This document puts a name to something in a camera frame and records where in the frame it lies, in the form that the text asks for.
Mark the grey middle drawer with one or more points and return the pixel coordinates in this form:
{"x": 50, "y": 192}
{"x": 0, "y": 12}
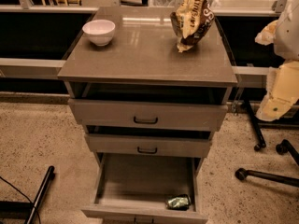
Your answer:
{"x": 158, "y": 142}

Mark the green soda can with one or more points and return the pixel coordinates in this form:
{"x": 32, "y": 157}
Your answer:
{"x": 181, "y": 202}

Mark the black wheeled base leg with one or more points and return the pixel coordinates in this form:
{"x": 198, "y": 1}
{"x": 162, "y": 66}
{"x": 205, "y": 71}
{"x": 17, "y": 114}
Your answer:
{"x": 242, "y": 174}

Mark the grey metal railing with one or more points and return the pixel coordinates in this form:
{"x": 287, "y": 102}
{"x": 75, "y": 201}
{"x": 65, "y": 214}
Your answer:
{"x": 31, "y": 67}

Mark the grey top drawer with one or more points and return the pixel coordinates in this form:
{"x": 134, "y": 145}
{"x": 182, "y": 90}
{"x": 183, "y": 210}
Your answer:
{"x": 154, "y": 107}

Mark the grey drawer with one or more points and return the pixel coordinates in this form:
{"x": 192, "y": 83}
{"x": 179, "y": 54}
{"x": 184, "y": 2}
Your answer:
{"x": 134, "y": 188}
{"x": 158, "y": 142}
{"x": 154, "y": 107}

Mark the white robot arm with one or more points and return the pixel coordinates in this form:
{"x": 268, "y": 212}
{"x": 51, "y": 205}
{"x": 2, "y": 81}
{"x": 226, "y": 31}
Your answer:
{"x": 286, "y": 44}

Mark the white ceramic bowl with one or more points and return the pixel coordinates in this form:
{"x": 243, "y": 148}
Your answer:
{"x": 99, "y": 32}

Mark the black stand leg left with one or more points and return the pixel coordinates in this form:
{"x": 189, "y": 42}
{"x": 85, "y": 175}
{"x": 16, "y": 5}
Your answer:
{"x": 49, "y": 176}

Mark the grey bottom drawer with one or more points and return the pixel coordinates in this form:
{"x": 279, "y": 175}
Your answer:
{"x": 134, "y": 188}

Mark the black caster leg right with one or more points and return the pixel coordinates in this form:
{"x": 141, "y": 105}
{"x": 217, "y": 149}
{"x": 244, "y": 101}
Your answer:
{"x": 286, "y": 147}

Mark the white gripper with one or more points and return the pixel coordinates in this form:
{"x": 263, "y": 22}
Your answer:
{"x": 288, "y": 39}

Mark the grey drawer cabinet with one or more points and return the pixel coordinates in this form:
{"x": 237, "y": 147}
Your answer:
{"x": 149, "y": 114}

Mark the yellow brown chip bag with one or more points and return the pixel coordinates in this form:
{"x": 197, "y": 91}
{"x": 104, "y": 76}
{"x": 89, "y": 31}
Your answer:
{"x": 190, "y": 22}

